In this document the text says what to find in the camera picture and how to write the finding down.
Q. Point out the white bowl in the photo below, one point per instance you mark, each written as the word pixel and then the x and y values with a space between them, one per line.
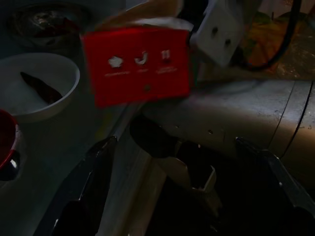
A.
pixel 61 73

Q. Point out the steel bowl with dark food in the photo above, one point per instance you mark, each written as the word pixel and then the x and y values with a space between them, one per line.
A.
pixel 44 22

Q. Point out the orange green food package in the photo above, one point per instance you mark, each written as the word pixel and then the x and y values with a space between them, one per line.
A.
pixel 261 37

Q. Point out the white angular plastic piece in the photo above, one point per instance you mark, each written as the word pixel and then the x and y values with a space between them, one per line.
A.
pixel 204 177

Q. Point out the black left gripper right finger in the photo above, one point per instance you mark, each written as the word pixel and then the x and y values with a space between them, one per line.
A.
pixel 290 191

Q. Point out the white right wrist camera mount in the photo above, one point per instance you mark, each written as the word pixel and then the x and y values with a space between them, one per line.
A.
pixel 216 37

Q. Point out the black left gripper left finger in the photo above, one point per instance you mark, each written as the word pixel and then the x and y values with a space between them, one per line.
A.
pixel 81 186

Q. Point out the red cup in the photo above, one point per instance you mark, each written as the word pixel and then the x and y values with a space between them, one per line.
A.
pixel 7 137

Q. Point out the dark red chili pepper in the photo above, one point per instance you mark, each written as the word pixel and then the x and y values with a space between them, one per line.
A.
pixel 41 88

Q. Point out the red white cardboard food box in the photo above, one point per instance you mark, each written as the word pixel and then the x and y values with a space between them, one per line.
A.
pixel 137 68

